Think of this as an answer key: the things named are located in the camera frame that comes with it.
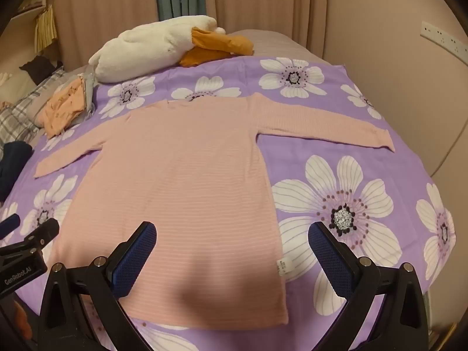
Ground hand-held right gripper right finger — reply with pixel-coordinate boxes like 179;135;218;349
308;221;432;351

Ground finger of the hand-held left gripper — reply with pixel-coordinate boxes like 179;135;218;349
22;218;60;254
0;214;21;238

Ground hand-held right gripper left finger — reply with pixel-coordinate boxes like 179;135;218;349
37;221;158;351

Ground pink striped long-sleeve shirt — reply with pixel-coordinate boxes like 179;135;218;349
34;92;396;327

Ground folded orange printed clothes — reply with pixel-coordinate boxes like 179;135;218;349
38;77;89;140

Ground dark navy cloth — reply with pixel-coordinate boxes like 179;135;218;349
0;141;35;204

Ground plaid pillow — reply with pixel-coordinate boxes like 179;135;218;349
0;66;65;145

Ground purple floral blanket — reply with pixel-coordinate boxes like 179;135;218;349
0;56;462;351

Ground folded grey cloth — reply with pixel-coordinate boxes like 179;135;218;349
78;66;99;118

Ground black cloth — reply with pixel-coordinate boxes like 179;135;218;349
19;56;63;85

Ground yellow striped hanging cloth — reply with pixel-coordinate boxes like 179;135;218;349
34;5;59;52

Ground white plush duck toy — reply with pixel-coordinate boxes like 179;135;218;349
89;15;254;83

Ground white shelf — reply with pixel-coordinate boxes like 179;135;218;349
10;2;50;20

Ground mauve bed sheet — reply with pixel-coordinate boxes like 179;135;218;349
219;29;330;63

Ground pink curtain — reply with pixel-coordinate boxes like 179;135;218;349
49;0;162;67
204;0;331;61

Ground white power strip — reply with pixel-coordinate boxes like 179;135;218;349
420;21;468;55

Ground white cable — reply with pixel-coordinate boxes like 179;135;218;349
429;93;468;178

